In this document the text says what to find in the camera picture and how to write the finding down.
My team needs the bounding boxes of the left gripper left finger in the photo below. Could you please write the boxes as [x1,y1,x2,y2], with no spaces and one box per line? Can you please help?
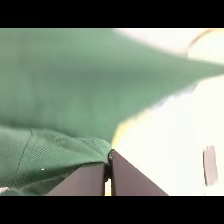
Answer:
[46,162,107,197]

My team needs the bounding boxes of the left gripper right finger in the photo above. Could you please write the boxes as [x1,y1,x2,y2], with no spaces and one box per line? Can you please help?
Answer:
[107,149,169,197]

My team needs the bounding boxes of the green garment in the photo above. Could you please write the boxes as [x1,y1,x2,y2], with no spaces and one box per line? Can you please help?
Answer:
[0,28,224,197]

